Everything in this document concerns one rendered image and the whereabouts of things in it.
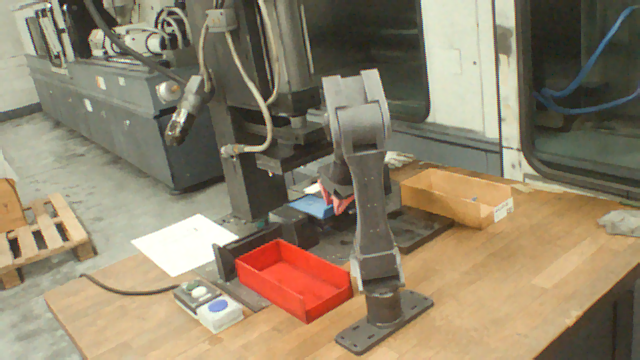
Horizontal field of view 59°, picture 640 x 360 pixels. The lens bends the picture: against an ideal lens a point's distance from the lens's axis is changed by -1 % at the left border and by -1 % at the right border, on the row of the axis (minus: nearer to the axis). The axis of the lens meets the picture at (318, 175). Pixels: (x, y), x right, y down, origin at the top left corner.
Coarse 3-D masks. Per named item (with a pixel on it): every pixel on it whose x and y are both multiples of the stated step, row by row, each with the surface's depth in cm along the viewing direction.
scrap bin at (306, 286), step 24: (240, 264) 124; (264, 264) 130; (288, 264) 131; (312, 264) 123; (264, 288) 118; (288, 288) 121; (312, 288) 119; (336, 288) 118; (288, 312) 113; (312, 312) 109
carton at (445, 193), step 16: (416, 176) 152; (432, 176) 155; (448, 176) 150; (464, 176) 146; (416, 192) 145; (432, 192) 140; (448, 192) 152; (464, 192) 148; (480, 192) 144; (496, 192) 140; (432, 208) 142; (448, 208) 138; (464, 208) 134; (480, 208) 130; (496, 208) 134; (512, 208) 139; (464, 224) 136; (480, 224) 132
